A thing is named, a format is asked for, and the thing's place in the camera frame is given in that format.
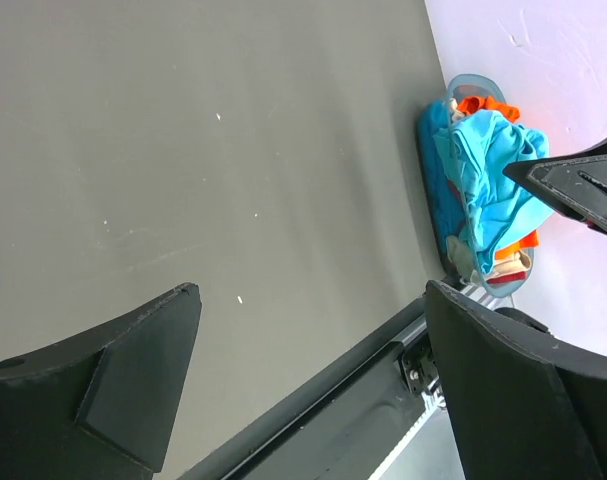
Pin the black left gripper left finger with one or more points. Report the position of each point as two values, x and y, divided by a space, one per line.
100 404

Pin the red t shirt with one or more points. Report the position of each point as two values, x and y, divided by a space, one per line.
508 278

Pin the cyan t shirt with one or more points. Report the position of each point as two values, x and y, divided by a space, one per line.
474 152

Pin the orange t shirt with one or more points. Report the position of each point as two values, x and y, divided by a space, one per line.
470 105

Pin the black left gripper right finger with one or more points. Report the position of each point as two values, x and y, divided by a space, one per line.
523 404

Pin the blue laundry basket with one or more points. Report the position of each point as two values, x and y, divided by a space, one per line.
445 204

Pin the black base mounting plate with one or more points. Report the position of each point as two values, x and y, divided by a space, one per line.
346 421

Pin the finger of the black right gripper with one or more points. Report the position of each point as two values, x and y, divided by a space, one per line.
574 185

